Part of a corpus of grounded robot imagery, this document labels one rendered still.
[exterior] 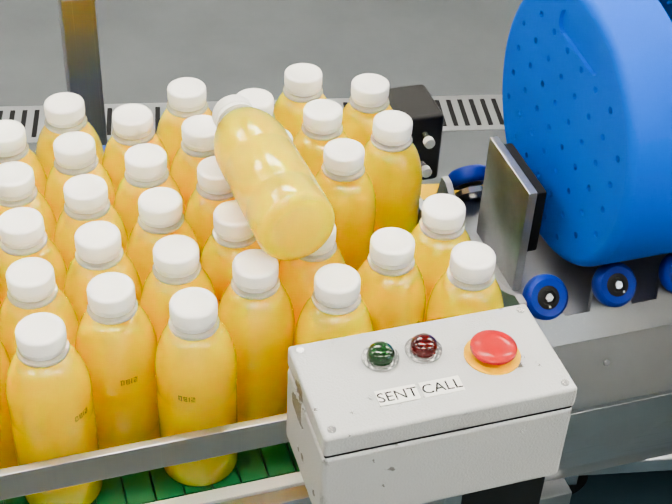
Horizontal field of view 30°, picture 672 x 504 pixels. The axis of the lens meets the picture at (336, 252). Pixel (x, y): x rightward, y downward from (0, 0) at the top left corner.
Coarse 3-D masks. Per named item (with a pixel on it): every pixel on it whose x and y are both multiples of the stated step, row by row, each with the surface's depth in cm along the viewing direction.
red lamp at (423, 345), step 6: (414, 336) 96; (420, 336) 96; (426, 336) 96; (432, 336) 96; (414, 342) 96; (420, 342) 96; (426, 342) 96; (432, 342) 96; (414, 348) 96; (420, 348) 95; (426, 348) 95; (432, 348) 95; (414, 354) 96; (420, 354) 95; (426, 354) 95; (432, 354) 96
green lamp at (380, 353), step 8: (376, 344) 95; (384, 344) 95; (368, 352) 95; (376, 352) 95; (384, 352) 95; (392, 352) 95; (368, 360) 95; (376, 360) 94; (384, 360) 94; (392, 360) 95
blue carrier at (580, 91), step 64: (576, 0) 115; (640, 0) 114; (512, 64) 131; (576, 64) 117; (640, 64) 110; (512, 128) 134; (576, 128) 119; (640, 128) 110; (576, 192) 122; (640, 192) 112; (576, 256) 124; (640, 256) 122
